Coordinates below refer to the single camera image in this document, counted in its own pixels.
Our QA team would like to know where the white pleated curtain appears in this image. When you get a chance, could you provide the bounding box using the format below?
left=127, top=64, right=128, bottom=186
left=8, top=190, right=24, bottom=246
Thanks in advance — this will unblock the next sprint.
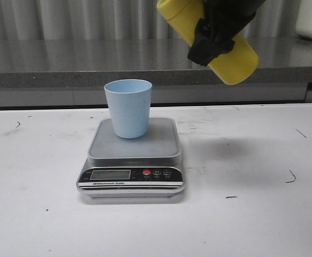
left=0, top=0, right=301, bottom=41

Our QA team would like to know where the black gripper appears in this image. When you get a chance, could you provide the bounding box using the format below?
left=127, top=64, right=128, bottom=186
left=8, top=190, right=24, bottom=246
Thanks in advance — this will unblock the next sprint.
left=187, top=0, right=264, bottom=66

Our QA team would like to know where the yellow squeeze bottle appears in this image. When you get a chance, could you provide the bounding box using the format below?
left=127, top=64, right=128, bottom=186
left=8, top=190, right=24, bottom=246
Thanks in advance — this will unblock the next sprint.
left=157, top=1, right=258, bottom=85

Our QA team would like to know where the grey stone counter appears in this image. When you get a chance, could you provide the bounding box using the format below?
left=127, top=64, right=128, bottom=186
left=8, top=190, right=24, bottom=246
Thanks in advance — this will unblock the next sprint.
left=0, top=37, right=312, bottom=109

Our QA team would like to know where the light blue plastic cup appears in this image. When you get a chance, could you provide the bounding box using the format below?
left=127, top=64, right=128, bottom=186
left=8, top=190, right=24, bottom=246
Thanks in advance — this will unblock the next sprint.
left=104, top=79, right=153, bottom=139

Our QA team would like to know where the silver digital kitchen scale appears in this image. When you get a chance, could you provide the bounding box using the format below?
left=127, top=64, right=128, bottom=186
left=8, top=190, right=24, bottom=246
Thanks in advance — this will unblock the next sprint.
left=77, top=117, right=186, bottom=198

